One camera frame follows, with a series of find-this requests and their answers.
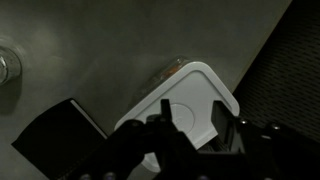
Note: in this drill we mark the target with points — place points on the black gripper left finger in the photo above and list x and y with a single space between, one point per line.
146 143

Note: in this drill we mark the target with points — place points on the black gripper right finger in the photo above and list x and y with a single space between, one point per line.
266 150

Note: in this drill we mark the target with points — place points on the white square container lid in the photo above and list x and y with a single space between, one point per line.
196 93

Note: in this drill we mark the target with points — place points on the black flat notebook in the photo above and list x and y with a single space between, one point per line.
60 140

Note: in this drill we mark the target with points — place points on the silver candle tin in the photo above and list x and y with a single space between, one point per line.
8 66

